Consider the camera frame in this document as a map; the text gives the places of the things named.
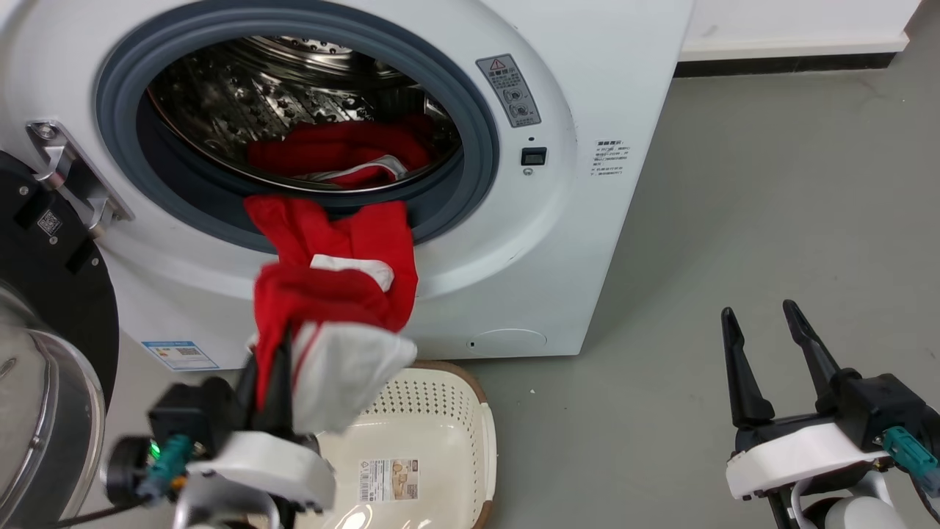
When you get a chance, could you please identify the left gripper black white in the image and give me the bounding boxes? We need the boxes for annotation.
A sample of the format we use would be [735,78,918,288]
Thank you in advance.
[106,327,338,513]

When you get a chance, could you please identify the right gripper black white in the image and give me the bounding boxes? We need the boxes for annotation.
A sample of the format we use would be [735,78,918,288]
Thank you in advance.
[720,298,940,502]

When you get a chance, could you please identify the red and white garment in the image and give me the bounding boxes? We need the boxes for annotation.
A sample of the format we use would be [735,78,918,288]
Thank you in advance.
[244,114,435,436]

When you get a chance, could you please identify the cream perforated laundry basket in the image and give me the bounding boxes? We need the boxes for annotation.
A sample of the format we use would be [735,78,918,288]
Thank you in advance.
[292,360,498,529]

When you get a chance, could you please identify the white front-load washing machine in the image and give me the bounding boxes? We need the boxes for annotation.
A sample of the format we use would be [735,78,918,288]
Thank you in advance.
[0,0,695,373]

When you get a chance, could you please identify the blue energy label sticker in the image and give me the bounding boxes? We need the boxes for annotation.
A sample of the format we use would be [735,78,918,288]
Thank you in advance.
[142,340,220,371]

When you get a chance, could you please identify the white barcode label sticker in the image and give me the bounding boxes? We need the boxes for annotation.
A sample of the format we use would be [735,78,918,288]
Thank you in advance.
[358,458,420,504]

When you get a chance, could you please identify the black round washer door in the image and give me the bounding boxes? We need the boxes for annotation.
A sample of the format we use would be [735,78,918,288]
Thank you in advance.
[0,151,122,529]

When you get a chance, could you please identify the round white filter cover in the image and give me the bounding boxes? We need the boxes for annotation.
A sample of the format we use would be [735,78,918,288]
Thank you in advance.
[468,328,549,356]

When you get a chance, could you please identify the black text notice sticker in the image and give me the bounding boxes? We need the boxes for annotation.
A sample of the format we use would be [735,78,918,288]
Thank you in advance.
[592,139,626,179]

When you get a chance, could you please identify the silver metal door hinge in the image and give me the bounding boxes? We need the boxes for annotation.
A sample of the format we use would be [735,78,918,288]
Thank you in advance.
[26,120,136,240]

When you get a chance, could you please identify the stainless steel washer drum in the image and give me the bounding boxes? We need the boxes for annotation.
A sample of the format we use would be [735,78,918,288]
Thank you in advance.
[146,35,464,194]

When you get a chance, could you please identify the grey rubber door gasket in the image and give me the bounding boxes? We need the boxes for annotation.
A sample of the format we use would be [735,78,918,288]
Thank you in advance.
[93,7,501,255]

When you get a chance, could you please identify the grey warning sticker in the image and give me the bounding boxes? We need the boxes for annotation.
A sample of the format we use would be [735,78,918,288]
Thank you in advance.
[476,54,543,129]

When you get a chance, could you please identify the teal left cable connector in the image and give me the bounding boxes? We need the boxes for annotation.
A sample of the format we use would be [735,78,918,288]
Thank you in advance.
[137,433,195,503]

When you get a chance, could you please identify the teal cable connector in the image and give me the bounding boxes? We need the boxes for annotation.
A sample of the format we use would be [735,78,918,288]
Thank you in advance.
[880,425,940,499]
[137,433,195,503]

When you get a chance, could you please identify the teal right cable connector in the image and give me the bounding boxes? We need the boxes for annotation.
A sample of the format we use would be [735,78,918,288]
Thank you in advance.
[880,425,940,499]

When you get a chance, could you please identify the thin black left cable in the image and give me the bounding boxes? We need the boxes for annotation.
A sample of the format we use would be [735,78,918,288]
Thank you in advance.
[50,498,148,529]

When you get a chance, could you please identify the black wall baseboard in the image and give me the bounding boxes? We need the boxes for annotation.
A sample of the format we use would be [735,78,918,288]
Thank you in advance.
[673,51,898,79]

